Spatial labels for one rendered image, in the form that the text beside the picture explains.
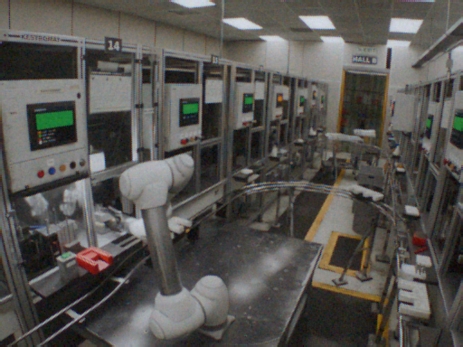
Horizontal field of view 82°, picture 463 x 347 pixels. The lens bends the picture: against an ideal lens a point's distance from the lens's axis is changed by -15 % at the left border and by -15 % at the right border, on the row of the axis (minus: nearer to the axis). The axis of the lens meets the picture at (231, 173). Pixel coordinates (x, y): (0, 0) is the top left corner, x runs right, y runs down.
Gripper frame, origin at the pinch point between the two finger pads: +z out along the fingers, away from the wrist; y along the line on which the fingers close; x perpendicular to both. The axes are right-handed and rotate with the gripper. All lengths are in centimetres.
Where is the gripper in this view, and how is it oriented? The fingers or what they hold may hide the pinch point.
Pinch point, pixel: (105, 217)
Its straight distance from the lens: 201.8
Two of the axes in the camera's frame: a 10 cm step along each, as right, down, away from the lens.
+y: 0.4, -9.6, -2.7
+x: -4.4, 2.3, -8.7
